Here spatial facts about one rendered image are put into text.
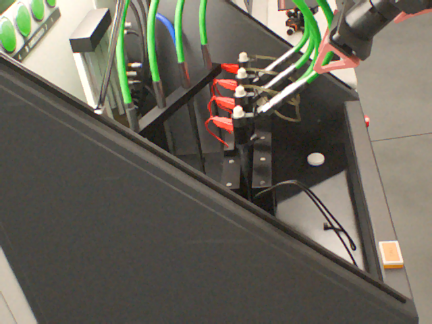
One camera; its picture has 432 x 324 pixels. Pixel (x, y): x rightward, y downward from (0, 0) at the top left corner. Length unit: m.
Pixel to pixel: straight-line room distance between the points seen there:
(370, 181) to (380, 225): 0.13
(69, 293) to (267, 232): 0.32
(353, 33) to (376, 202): 0.33
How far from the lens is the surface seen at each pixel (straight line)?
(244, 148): 1.06
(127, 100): 1.05
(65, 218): 0.77
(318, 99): 1.38
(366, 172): 1.14
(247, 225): 0.73
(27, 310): 0.94
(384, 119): 3.16
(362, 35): 0.92
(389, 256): 0.95
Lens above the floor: 1.63
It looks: 34 degrees down
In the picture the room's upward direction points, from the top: 10 degrees counter-clockwise
